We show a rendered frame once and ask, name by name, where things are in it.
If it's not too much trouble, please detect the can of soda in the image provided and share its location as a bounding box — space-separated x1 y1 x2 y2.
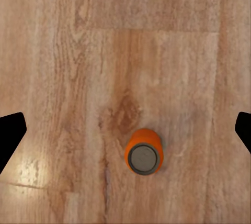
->
124 129 164 176

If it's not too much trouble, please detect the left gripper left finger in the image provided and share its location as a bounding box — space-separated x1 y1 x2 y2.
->
0 112 27 174

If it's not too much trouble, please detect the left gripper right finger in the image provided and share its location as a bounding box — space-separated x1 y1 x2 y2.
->
235 112 251 153

